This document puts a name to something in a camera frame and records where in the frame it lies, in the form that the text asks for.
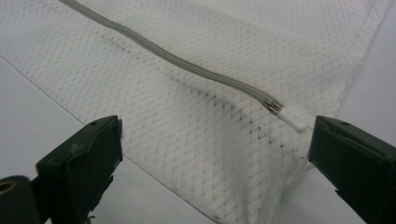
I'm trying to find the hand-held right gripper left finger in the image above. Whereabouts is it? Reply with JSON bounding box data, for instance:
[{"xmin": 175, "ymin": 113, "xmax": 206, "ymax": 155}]
[{"xmin": 35, "ymin": 115, "xmax": 124, "ymax": 224}]

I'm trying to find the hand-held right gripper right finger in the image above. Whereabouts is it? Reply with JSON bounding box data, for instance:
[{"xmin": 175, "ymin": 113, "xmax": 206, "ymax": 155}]
[{"xmin": 308, "ymin": 115, "xmax": 396, "ymax": 224}]

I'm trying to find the white mesh laundry bag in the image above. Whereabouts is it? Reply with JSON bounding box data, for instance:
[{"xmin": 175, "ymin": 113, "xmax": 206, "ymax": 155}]
[{"xmin": 0, "ymin": 0, "xmax": 394, "ymax": 224}]

